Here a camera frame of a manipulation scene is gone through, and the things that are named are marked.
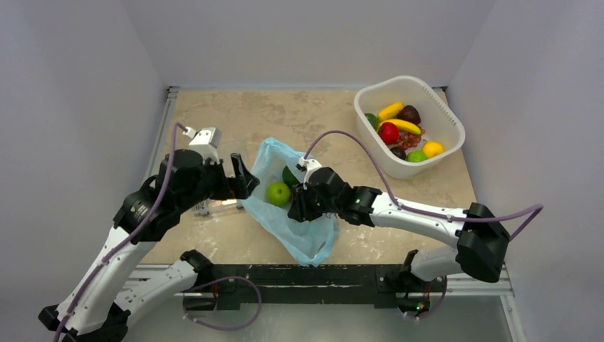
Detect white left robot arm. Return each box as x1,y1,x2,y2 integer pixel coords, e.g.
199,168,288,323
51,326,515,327
38,150,259,341

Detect red fake apple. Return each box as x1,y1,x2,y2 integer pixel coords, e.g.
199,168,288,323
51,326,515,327
378,122,400,145

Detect dark fake plum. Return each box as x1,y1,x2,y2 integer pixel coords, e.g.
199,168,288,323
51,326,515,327
390,146,407,160

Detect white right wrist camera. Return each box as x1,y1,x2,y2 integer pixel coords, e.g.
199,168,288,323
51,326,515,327
296,157,323,188

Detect dark green fake avocado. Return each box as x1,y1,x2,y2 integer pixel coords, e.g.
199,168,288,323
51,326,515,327
365,113,380,131

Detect dark green fruit in bag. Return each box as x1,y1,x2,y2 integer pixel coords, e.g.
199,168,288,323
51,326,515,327
281,165,300,188

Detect light green fake lime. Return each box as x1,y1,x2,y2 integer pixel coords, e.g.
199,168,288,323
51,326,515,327
406,150,428,162

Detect fake red grapes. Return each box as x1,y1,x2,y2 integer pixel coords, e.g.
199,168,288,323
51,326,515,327
397,128,425,150

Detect green fake apple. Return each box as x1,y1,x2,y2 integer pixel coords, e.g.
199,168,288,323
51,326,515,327
266,182,291,207

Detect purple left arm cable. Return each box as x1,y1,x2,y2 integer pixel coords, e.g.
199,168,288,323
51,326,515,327
53,123,189,342

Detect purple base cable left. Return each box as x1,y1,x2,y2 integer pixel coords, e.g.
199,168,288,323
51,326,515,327
182,275,263,332

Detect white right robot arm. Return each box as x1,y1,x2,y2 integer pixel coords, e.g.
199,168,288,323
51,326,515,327
288,167,511,290

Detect light blue plastic bag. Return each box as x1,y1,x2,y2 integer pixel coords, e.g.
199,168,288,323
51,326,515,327
241,138,339,266

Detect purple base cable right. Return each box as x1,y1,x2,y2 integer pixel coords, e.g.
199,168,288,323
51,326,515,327
403,276,449,322

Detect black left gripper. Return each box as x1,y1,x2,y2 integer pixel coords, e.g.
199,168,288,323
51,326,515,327
180,152,259,210

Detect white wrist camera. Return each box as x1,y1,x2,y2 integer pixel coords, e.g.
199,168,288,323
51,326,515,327
296,157,323,188
183,126,222,164

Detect yellow fake lemon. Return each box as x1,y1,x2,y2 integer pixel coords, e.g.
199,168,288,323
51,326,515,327
422,140,444,159

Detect white plastic basket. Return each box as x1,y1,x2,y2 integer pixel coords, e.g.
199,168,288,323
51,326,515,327
353,76,466,179

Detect yellow fake corn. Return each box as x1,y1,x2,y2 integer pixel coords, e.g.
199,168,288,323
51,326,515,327
377,102,404,122

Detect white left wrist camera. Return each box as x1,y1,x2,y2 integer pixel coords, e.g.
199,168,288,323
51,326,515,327
183,126,222,164

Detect yellow fake banana in basket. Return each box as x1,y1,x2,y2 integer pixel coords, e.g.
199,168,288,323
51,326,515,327
377,119,422,135

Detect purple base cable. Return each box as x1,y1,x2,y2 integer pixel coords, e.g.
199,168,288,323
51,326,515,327
182,275,263,332
403,276,449,322

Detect black base frame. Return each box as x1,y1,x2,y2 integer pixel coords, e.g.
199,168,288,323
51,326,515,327
183,251,447,313

